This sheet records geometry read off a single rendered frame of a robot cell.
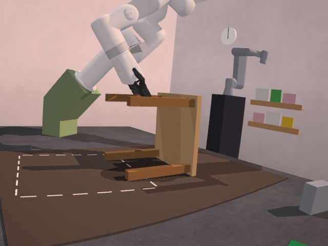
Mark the wooden stool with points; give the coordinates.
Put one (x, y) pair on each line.
(176, 139)

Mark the brown floor mat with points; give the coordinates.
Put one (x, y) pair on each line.
(60, 220)

